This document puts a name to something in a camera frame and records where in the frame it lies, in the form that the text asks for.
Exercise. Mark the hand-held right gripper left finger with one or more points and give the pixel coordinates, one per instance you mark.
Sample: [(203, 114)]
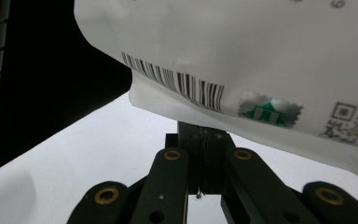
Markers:
[(194, 161)]

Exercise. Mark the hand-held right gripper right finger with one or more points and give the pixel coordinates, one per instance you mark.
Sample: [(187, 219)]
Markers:
[(213, 161)]

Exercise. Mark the white printed stand-up pouch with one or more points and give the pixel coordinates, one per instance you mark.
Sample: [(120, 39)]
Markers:
[(245, 46)]

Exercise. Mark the white paper sheet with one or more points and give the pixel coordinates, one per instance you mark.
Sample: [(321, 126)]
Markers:
[(74, 155)]

